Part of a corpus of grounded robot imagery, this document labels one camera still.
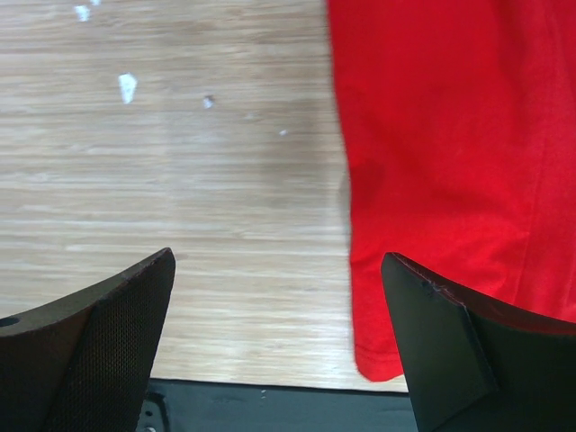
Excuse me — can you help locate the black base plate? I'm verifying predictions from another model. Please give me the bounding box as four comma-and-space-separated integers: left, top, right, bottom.
136, 379, 417, 432

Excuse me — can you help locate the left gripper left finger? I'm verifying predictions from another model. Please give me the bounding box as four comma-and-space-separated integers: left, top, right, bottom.
1, 248, 176, 431

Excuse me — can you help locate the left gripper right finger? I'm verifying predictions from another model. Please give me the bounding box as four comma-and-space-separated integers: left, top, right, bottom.
382, 253, 575, 431

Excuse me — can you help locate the red t-shirt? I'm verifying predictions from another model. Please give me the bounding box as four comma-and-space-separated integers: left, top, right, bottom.
327, 1, 575, 382

